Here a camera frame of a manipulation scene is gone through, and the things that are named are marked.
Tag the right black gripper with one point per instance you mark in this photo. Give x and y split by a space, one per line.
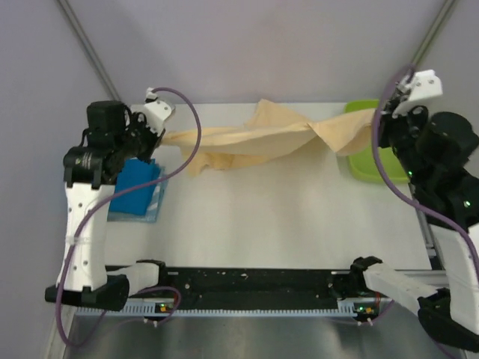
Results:
386 120

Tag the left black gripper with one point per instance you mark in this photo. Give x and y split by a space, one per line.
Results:
140 120

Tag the beige t shirt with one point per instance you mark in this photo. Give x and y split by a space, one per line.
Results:
238 136

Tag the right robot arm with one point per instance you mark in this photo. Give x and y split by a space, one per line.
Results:
433 149

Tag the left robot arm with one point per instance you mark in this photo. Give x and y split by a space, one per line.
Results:
115 134

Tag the folded blue t shirt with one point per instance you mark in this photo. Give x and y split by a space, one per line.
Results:
134 173

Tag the green plastic bin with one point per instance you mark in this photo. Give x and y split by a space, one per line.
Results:
362 165

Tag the folded light blue striped shirt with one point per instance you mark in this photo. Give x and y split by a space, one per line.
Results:
153 209

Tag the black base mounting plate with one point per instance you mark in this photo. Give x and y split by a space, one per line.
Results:
260 289

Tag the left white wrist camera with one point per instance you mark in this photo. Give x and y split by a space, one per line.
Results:
156 109

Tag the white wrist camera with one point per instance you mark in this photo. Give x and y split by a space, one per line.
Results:
419 90
156 109

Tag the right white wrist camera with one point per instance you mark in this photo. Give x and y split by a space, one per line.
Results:
419 90

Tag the grey slotted cable duct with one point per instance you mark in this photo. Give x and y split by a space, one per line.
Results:
152 309

